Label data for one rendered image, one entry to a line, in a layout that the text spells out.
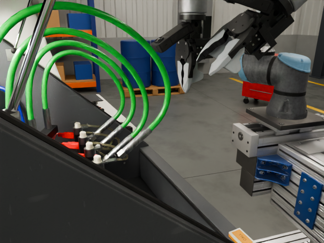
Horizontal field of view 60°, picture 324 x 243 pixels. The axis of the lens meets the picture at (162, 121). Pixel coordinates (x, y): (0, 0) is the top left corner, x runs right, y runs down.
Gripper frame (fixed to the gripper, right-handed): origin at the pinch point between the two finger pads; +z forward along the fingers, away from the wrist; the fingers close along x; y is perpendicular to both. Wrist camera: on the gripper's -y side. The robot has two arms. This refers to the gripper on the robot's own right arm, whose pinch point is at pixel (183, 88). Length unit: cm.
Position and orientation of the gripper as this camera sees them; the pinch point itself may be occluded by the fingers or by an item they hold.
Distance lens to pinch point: 82.2
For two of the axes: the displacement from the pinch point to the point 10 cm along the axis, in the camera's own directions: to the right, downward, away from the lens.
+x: -4.4, -3.0, 8.5
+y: 9.0, -1.5, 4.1
